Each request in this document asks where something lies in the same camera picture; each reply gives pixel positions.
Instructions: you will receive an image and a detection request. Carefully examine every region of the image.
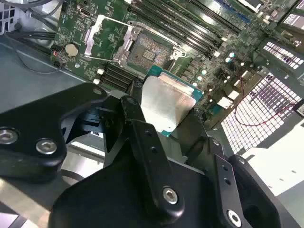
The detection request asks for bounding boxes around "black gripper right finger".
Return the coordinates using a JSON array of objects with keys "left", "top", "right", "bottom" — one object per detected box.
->
[{"left": 179, "top": 108, "right": 304, "bottom": 228}]

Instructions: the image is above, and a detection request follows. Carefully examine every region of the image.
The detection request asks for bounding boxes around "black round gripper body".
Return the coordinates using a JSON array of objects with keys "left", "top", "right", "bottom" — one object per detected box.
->
[{"left": 48, "top": 161, "right": 222, "bottom": 228}]

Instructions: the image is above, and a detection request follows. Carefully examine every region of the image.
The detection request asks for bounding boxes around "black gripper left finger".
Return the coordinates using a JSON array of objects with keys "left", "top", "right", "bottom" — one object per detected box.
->
[{"left": 0, "top": 79, "right": 186, "bottom": 226}]

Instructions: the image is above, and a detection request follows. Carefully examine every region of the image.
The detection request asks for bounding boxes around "silver topped CPU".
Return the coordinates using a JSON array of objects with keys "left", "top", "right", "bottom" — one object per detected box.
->
[{"left": 140, "top": 64, "right": 205, "bottom": 138}]

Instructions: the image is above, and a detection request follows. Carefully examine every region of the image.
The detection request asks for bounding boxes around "metal socket cover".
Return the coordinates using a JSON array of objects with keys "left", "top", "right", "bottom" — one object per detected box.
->
[{"left": 79, "top": 14, "right": 141, "bottom": 66}]

